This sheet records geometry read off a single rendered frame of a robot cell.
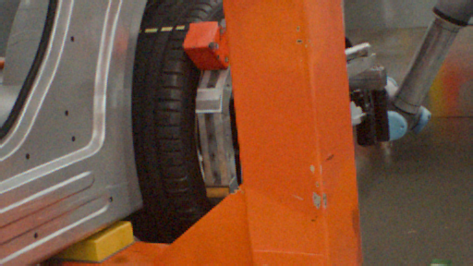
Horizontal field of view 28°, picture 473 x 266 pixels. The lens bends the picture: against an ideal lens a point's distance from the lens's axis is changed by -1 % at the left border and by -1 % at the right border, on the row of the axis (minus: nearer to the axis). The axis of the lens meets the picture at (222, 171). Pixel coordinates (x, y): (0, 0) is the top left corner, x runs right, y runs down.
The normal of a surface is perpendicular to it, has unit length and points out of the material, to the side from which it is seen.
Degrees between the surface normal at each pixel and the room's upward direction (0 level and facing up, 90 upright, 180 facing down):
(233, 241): 90
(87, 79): 90
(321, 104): 90
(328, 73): 90
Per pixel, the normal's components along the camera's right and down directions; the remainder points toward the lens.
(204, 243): -0.48, 0.26
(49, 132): 0.87, 0.02
